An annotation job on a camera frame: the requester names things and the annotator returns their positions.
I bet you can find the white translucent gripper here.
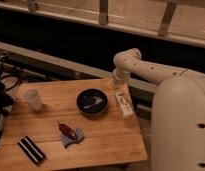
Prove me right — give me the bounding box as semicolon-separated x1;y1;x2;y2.
113;69;130;89

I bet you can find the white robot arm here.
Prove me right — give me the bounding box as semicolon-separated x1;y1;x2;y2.
113;48;205;171

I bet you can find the black bowl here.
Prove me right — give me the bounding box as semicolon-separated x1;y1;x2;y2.
76;89;108;116

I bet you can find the wooden table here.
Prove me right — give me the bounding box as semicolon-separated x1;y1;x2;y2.
0;79;147;171

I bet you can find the red pepper toy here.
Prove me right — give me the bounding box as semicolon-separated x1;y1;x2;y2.
59;123;77;140

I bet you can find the metal window railing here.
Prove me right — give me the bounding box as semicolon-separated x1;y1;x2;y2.
0;0;205;48

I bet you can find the white plastic cup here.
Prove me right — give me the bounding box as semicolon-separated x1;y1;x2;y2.
22;89;42;111

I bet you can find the black striped rectangular block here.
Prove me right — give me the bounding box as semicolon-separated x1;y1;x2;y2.
18;136;46;165

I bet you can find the black equipment with cables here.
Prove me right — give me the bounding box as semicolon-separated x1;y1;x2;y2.
0;55;14;139

